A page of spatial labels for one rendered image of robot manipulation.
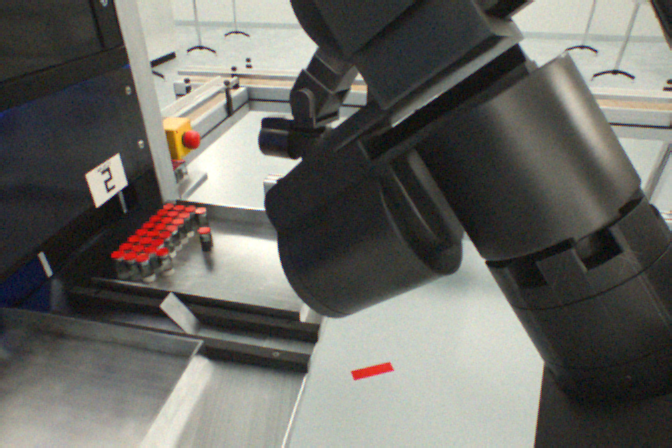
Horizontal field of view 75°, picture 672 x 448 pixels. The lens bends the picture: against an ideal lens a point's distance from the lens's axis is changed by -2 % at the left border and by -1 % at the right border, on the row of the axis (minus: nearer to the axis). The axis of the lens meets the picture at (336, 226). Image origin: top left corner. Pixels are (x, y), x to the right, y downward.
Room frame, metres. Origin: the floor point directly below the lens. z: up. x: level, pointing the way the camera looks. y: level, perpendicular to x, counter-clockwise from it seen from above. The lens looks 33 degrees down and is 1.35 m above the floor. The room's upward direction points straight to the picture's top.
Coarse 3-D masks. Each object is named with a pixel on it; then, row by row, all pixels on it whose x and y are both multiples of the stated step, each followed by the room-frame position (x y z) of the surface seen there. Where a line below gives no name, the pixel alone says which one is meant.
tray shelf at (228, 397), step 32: (128, 224) 0.74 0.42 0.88; (96, 256) 0.64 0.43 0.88; (64, 288) 0.55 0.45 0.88; (128, 320) 0.48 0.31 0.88; (160, 320) 0.48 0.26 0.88; (320, 320) 0.48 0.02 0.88; (224, 384) 0.36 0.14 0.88; (256, 384) 0.36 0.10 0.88; (288, 384) 0.36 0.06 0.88; (192, 416) 0.32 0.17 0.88; (224, 416) 0.32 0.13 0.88; (256, 416) 0.32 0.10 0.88; (288, 416) 0.32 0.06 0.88
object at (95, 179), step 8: (112, 160) 0.69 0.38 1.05; (120, 160) 0.70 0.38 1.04; (96, 168) 0.65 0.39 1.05; (104, 168) 0.66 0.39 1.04; (112, 168) 0.68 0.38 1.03; (120, 168) 0.70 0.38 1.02; (88, 176) 0.62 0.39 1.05; (96, 176) 0.64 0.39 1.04; (104, 176) 0.66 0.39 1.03; (112, 176) 0.67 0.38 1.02; (120, 176) 0.69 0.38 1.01; (96, 184) 0.64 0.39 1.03; (104, 184) 0.65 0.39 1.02; (112, 184) 0.67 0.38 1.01; (120, 184) 0.69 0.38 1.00; (96, 192) 0.63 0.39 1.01; (104, 192) 0.65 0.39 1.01; (112, 192) 0.66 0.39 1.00; (96, 200) 0.62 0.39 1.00; (104, 200) 0.64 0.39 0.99
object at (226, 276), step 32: (224, 224) 0.74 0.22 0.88; (256, 224) 0.74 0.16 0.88; (192, 256) 0.63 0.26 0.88; (224, 256) 0.63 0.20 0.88; (256, 256) 0.63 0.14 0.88; (96, 288) 0.53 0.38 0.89; (128, 288) 0.52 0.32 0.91; (160, 288) 0.51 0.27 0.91; (192, 288) 0.55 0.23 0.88; (224, 288) 0.55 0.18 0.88; (256, 288) 0.55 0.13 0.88; (288, 288) 0.55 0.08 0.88
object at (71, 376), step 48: (0, 336) 0.44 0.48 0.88; (48, 336) 0.44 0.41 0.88; (96, 336) 0.43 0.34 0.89; (144, 336) 0.42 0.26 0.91; (0, 384) 0.36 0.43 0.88; (48, 384) 0.36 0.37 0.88; (96, 384) 0.36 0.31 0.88; (144, 384) 0.36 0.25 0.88; (192, 384) 0.36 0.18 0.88; (0, 432) 0.29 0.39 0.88; (48, 432) 0.29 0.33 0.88; (96, 432) 0.29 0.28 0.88; (144, 432) 0.29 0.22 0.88
